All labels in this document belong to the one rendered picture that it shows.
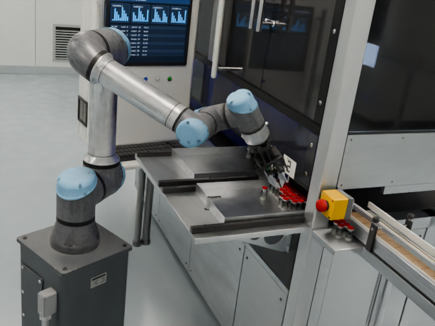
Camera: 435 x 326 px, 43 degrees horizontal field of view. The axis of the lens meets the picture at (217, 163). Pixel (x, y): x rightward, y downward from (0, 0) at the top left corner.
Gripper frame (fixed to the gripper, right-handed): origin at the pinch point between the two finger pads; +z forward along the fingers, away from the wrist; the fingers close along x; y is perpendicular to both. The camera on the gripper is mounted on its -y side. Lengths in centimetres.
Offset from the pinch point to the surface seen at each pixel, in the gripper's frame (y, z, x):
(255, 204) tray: -13.7, 14.7, -9.2
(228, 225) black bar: 2.6, 3.1, -20.1
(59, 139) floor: -303, 90, -124
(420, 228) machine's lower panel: -1, 51, 40
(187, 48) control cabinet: -102, -11, -1
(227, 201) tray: -16.7, 9.9, -17.1
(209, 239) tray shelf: 6.5, 0.9, -26.9
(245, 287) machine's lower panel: -25, 60, -28
